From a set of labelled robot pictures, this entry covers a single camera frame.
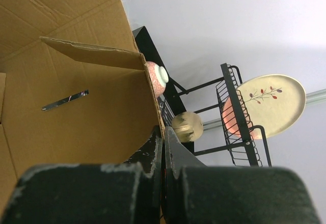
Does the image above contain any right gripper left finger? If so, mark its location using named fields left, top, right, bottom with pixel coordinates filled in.
left=1, top=127, right=163, bottom=223

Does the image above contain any beige plate with leaf pattern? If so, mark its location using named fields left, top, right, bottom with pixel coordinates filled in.
left=236, top=74, right=306, bottom=138

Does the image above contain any black wire dish rack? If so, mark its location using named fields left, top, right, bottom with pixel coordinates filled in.
left=132, top=26, right=270, bottom=166

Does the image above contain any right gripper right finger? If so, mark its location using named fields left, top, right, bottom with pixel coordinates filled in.
left=164, top=127, right=320, bottom=223

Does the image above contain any pink patterned ceramic bowl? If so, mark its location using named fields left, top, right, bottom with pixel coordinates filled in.
left=146, top=62, right=169, bottom=98

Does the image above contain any brown cardboard box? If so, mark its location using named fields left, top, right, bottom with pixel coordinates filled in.
left=1, top=0, right=161, bottom=198

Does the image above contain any beige cup in rack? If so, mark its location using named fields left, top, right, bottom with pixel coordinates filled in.
left=172, top=111, right=204, bottom=143

